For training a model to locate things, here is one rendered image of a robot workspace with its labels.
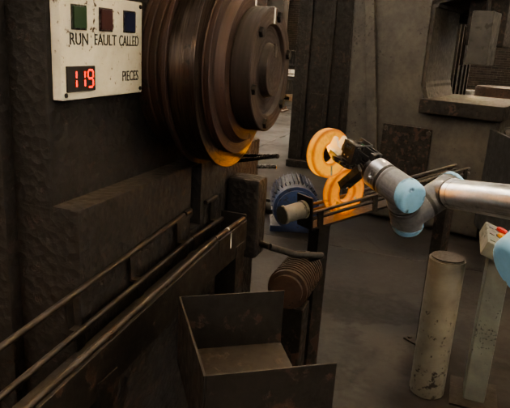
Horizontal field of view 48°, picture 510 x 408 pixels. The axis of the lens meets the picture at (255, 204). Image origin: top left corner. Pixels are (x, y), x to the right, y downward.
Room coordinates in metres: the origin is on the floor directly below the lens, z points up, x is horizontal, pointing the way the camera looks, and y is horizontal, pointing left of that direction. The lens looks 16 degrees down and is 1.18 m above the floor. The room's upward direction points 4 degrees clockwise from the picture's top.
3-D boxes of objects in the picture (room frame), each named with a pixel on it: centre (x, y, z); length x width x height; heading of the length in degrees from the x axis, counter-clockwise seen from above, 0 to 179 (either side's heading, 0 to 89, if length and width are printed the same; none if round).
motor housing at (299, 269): (1.66, -0.14, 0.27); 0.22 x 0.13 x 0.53; 161
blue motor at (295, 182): (3.65, -0.25, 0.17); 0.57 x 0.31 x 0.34; 1
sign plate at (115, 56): (1.11, 0.31, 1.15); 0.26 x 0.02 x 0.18; 161
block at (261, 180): (1.62, 0.03, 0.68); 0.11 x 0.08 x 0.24; 71
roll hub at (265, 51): (1.36, 0.00, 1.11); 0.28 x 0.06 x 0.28; 161
